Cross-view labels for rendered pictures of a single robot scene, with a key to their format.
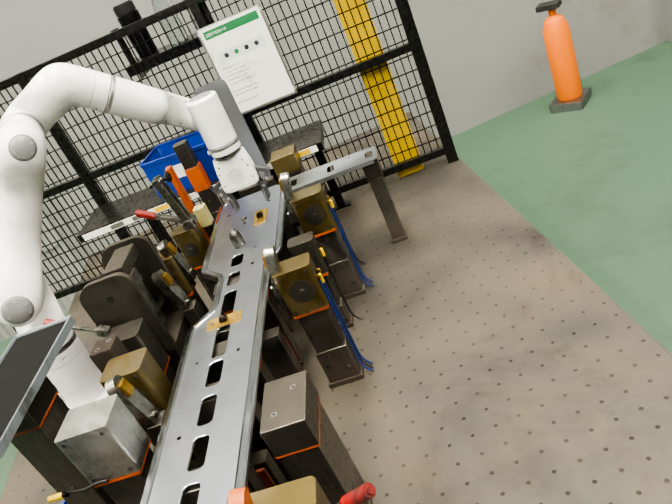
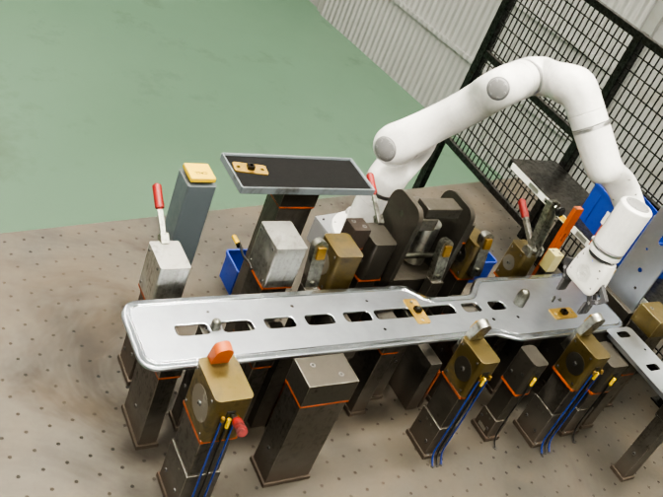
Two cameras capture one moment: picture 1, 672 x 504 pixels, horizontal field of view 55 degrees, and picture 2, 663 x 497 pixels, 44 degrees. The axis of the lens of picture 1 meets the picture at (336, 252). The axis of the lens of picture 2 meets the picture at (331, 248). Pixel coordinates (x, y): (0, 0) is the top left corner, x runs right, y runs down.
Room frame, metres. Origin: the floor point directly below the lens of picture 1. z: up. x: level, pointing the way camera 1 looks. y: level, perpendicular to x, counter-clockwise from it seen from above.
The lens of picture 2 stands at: (-0.19, -0.56, 2.16)
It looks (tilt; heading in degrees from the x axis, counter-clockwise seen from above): 34 degrees down; 40
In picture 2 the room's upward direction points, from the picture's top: 23 degrees clockwise
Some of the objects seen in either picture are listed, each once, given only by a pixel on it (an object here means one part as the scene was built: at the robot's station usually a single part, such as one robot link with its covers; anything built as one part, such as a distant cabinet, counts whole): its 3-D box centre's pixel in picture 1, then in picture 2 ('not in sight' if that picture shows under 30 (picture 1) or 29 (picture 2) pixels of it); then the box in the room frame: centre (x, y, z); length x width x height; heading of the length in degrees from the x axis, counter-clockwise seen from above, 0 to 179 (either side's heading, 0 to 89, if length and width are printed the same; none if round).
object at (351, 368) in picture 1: (326, 321); (453, 403); (1.25, 0.09, 0.87); 0.12 x 0.07 x 0.35; 79
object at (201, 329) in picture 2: not in sight; (196, 378); (0.71, 0.38, 0.84); 0.05 x 0.05 x 0.29; 79
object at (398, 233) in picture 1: (384, 199); (649, 439); (1.77, -0.20, 0.84); 0.05 x 0.05 x 0.29; 79
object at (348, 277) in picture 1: (334, 243); (562, 395); (1.59, 0.00, 0.87); 0.12 x 0.07 x 0.35; 79
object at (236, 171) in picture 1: (235, 167); (593, 268); (1.68, 0.15, 1.16); 0.10 x 0.07 x 0.11; 80
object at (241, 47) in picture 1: (248, 61); not in sight; (2.21, 0.00, 1.30); 0.23 x 0.02 x 0.31; 79
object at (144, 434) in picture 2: not in sight; (152, 383); (0.61, 0.40, 0.84); 0.12 x 0.05 x 0.29; 79
